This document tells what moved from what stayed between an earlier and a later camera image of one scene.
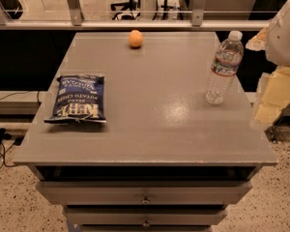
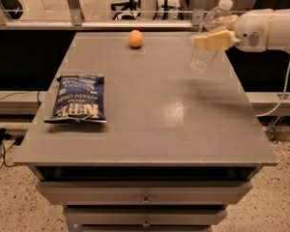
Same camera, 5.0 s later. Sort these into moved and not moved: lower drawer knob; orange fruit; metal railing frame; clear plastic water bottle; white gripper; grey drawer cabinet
Moved: white gripper; clear plastic water bottle
Not moved: grey drawer cabinet; metal railing frame; orange fruit; lower drawer knob
